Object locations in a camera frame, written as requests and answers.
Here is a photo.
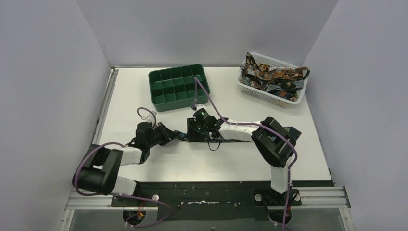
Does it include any green compartment tray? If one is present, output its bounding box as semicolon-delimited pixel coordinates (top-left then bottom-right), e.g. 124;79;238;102
148;64;210;112

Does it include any white plastic basket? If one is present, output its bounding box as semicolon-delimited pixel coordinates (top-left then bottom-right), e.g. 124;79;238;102
236;52;310;109

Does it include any blue patterned tie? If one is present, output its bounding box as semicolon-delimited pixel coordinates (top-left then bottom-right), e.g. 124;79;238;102
174;127;302;143

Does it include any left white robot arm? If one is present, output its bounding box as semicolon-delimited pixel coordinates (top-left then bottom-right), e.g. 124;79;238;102
72;122;178;207

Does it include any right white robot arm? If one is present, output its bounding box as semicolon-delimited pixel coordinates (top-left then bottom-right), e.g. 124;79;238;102
180;107;301;194

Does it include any pile of patterned ties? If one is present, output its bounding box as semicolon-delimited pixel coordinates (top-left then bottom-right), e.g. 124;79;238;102
240;52;311;102

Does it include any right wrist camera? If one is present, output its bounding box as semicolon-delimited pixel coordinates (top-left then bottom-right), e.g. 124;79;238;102
191;104;207;111

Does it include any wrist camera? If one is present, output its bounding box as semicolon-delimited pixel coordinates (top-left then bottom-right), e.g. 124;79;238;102
145;111;157;124
191;104;207;111

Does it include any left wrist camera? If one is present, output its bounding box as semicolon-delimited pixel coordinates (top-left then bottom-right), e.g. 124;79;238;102
145;111;157;124

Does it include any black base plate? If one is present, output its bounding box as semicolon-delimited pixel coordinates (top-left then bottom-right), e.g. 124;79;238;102
112;181;335;223

